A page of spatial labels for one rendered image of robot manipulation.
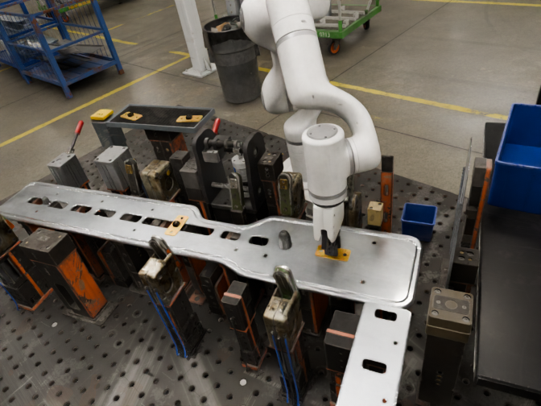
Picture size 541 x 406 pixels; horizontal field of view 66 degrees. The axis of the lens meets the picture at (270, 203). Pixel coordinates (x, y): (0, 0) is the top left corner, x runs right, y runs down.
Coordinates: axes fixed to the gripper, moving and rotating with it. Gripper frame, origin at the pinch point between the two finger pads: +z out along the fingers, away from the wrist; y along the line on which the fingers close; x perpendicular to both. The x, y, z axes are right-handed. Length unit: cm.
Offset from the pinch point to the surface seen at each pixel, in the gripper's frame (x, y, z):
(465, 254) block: 29.1, 0.7, -4.8
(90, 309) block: -76, 20, 27
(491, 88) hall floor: 48, -313, 104
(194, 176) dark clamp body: -48, -15, -3
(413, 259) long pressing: 18.7, -2.5, 3.0
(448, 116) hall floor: 17, -259, 104
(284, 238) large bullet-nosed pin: -12.0, 1.3, -0.7
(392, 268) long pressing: 14.5, 1.4, 2.9
